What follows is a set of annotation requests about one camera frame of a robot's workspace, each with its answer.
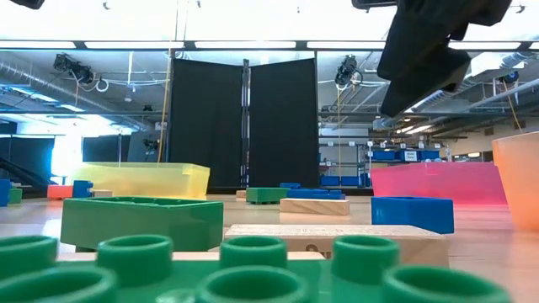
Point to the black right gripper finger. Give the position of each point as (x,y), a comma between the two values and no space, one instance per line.
(429,82)
(408,46)

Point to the green plastic brick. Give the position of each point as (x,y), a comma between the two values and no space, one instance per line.
(252,286)
(16,196)
(143,219)
(266,195)

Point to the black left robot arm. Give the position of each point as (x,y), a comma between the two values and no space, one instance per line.
(27,3)

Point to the ceiling light strip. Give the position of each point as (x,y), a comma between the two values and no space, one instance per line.
(134,44)
(345,44)
(484,45)
(535,45)
(245,44)
(38,44)

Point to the white ceiling air unit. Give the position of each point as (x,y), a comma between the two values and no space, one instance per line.
(501,63)

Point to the blue storage bin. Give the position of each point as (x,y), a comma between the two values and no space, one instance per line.
(429,155)
(407,156)
(383,155)

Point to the metal storage shelf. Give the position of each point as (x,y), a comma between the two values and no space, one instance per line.
(369,153)

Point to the pink translucent plastic bin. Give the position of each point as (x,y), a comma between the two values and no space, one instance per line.
(438,183)

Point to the blue low crate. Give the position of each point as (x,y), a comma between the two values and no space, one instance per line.
(341,181)

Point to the orange translucent plastic bin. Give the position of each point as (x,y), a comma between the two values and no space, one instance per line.
(520,181)

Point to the yellow translucent plastic bin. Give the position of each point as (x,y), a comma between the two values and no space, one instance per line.
(139,179)

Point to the black monitor panel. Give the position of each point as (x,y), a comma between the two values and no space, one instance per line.
(105,148)

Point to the orange plastic brick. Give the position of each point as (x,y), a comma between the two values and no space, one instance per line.
(59,192)

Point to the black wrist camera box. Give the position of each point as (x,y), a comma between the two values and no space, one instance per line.
(372,3)

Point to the black tripod camera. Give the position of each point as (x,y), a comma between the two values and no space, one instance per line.
(151,145)

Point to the black diagonal rail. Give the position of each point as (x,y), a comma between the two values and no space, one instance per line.
(21,172)

